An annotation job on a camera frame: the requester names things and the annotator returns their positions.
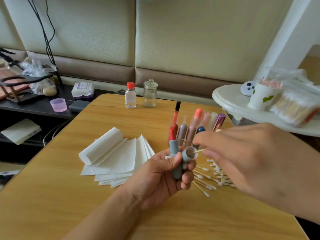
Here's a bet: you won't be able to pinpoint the wet wipes pack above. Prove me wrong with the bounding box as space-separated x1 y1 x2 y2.
71 82 95 99

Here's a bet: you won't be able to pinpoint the white round side table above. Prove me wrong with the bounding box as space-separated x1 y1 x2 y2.
212 85 320 138

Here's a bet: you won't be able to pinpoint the pile of cotton swabs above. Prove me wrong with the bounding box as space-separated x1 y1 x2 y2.
206 158 238 189

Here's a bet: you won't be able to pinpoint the clear acrylic lipstick organizer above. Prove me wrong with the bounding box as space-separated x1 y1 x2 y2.
172 101 227 148

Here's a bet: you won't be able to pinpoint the black clip tool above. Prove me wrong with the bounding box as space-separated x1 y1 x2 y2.
0 47 18 68

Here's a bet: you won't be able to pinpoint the grey-blue lipstick cap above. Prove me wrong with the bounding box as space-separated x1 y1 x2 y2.
181 146 198 163

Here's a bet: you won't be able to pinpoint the small purple plastic cup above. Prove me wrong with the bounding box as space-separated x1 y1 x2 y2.
49 98 68 113

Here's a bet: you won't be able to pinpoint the clear bottle red cap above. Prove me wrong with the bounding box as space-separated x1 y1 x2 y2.
124 82 137 109

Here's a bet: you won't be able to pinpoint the black cables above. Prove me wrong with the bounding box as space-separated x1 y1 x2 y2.
25 0 61 80

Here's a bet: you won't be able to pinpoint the person's left forearm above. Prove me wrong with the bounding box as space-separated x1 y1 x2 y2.
62 197 143 240

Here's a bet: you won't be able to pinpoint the person's right hand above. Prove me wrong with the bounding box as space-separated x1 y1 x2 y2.
192 122 320 223

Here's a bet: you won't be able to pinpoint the glass jar with lid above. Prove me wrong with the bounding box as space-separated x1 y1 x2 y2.
142 79 159 108

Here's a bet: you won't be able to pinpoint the white power bank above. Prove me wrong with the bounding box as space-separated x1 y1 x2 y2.
1 118 42 145

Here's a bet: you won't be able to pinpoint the person's left hand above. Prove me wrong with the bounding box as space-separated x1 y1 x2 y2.
122 147 197 213

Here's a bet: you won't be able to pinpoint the red lipstick grey-blue tube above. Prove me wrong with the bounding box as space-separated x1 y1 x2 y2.
168 123 184 180

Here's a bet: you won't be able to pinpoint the black low shelf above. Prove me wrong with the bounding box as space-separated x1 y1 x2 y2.
0 82 121 165

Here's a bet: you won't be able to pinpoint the white panda figure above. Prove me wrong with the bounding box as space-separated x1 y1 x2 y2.
240 80 256 97

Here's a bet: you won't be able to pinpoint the stack of white tissues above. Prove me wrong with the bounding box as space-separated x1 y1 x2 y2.
78 127 156 188

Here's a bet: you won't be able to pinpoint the pink tray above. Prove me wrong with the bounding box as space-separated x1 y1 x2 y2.
0 67 28 100

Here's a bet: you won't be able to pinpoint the crumpled clear plastic bag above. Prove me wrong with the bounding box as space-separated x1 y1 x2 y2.
20 52 58 96

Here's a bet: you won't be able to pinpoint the beige padded backrest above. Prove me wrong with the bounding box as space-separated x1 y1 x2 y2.
0 0 296 98

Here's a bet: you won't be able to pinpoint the red lipstick dusty pink tube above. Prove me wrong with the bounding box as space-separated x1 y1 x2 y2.
186 124 197 147

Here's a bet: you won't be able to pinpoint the red lipstick mauve tube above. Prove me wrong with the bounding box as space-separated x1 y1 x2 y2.
178 123 188 147

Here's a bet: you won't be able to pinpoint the white mug green leaf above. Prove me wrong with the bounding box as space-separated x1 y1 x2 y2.
248 78 283 111

